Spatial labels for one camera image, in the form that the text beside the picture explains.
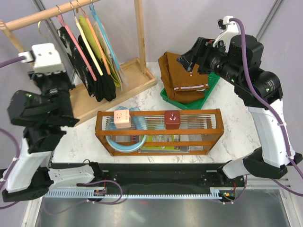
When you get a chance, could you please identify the brown wooden shelf rack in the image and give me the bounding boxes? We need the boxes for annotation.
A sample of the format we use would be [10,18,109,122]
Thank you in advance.
[95,108,224,156]

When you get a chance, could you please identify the wooden clothes rack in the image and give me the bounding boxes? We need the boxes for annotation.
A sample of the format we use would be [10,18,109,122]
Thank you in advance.
[0,0,157,125]

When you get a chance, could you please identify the green velvet hanger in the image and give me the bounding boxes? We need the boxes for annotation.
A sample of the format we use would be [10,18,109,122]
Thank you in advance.
[37,19,48,40]

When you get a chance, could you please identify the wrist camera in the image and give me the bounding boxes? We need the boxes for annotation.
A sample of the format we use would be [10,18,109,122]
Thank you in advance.
[18,43,66,74]
[213,16,239,47]

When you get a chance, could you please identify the red cube power socket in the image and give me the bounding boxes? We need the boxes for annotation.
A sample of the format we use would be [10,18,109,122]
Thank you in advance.
[164,110,181,130]

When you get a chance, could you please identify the green plastic tray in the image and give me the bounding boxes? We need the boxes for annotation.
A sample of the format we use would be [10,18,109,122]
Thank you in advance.
[160,72,221,111]

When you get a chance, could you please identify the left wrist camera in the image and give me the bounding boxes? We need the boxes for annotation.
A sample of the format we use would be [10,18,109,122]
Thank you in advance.
[18,43,66,74]

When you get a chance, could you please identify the beige garment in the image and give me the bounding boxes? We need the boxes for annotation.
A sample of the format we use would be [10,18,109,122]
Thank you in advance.
[93,22,128,91]

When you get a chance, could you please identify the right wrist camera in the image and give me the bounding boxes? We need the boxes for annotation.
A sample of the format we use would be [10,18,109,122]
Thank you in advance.
[213,16,239,47]

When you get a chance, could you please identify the grey cable duct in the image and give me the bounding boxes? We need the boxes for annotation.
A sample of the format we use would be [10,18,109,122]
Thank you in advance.
[44,188,222,200]

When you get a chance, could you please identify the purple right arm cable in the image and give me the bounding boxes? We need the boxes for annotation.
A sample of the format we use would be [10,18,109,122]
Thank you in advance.
[213,18,303,205]

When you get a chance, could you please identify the mustard brown trousers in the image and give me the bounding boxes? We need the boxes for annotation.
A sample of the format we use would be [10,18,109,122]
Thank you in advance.
[158,52,209,104]

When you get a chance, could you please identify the white manual paper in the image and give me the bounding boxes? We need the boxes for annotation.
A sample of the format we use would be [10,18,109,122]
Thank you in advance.
[139,135,190,153]

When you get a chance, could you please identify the orange hanger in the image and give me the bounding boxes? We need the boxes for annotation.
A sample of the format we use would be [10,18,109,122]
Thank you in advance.
[76,0,111,74]

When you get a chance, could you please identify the blue hanger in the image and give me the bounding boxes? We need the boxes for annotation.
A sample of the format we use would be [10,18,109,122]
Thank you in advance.
[89,3,120,70]

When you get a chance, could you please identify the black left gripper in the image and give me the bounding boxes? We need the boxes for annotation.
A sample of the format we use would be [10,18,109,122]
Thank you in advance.
[30,62,78,122]

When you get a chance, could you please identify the yellow-green garment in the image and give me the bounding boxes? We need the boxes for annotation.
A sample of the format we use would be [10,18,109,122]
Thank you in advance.
[78,16,111,76]

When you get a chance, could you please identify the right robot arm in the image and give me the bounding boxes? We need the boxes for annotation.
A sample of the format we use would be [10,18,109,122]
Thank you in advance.
[177,35,303,186]

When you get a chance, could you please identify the pink hanger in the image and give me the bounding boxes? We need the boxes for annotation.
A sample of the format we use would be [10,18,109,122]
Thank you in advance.
[56,6,97,81]

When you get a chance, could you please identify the cream hanger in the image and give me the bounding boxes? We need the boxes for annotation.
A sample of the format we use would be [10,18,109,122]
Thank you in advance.
[70,1,105,76]

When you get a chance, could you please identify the black white patterned garment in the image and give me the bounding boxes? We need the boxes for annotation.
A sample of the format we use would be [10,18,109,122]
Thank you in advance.
[57,26,99,97]

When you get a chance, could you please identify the pink cube power socket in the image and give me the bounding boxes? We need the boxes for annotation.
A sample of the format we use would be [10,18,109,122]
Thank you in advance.
[114,109,131,129]

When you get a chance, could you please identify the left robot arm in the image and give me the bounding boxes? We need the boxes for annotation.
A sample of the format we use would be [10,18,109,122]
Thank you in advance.
[1,70,104,202]

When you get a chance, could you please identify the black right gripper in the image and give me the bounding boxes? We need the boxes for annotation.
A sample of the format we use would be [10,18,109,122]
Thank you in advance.
[177,36,242,87]

